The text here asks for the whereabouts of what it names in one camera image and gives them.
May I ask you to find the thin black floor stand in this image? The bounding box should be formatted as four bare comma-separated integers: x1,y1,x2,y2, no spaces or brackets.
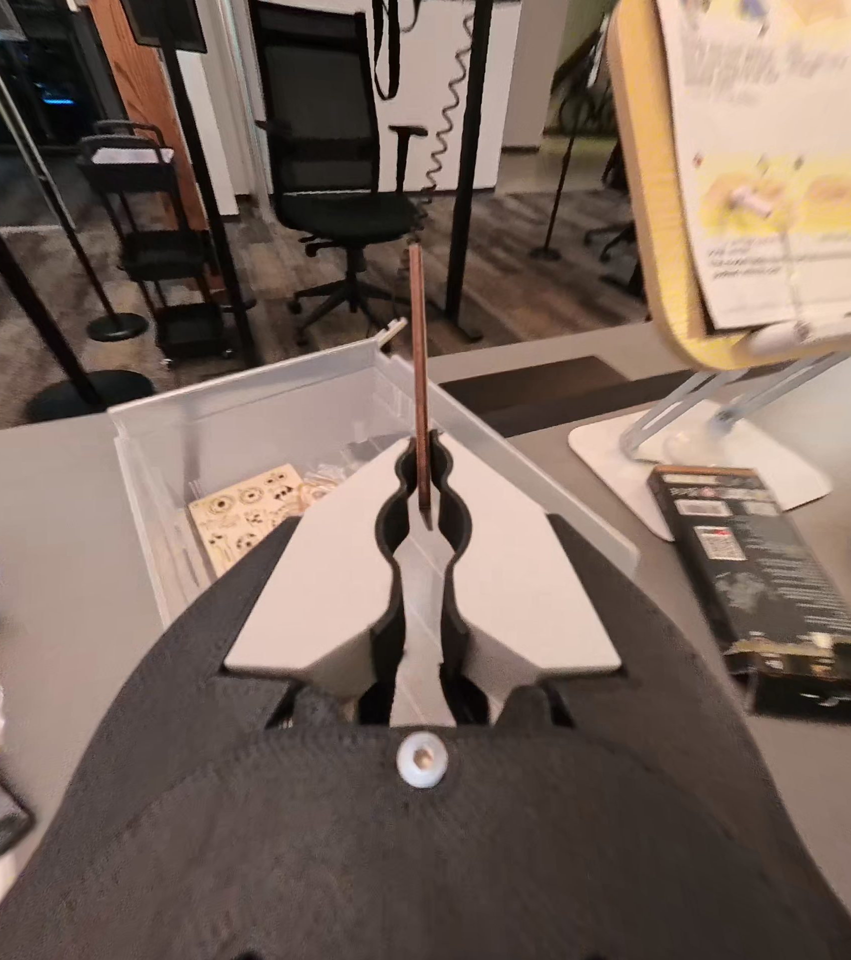
527,112,588,264

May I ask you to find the black pole stand round base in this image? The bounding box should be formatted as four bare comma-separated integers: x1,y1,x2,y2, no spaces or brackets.
0,150,158,426
0,30,151,345

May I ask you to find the black mesh office chair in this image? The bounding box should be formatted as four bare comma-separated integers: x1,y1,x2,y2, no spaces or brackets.
247,0,443,348

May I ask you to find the wooden parts sheet with slots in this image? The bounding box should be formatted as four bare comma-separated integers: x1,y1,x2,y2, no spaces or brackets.
407,243,436,531

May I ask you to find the black sign stand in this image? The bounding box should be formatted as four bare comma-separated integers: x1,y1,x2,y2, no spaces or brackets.
120,0,259,370

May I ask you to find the black desk leg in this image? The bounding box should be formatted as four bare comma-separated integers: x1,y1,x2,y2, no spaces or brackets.
442,0,499,344

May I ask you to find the black hanging strap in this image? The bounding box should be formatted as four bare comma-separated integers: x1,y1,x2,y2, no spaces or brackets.
371,0,403,103

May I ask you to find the clear plastic storage bin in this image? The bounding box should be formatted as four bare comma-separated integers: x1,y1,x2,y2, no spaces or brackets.
107,318,640,633

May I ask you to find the wooden parts sheet with discs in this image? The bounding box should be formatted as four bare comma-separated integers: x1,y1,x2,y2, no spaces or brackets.
187,462,308,580

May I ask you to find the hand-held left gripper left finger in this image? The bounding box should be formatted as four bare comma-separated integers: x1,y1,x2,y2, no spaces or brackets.
221,439,406,727

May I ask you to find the wooden door panel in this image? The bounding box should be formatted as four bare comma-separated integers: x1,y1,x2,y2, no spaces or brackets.
86,0,211,235

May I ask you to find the white metal stand base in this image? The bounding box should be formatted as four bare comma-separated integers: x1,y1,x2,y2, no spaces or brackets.
568,347,833,543

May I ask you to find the black cardboard box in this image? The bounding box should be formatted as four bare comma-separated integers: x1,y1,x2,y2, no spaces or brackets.
647,463,851,726

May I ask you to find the large instruction sheet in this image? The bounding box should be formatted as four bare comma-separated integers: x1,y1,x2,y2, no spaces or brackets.
654,0,851,333

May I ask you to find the black utility cart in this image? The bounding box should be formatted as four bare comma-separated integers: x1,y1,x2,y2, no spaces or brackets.
77,118,238,370

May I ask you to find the grey coiled cable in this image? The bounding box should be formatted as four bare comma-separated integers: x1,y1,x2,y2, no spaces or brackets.
418,0,478,200

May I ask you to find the black office chair base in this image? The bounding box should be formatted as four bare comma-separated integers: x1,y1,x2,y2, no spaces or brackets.
583,138,649,303

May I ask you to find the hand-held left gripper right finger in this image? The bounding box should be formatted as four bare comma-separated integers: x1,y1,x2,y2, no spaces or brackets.
436,432,623,727

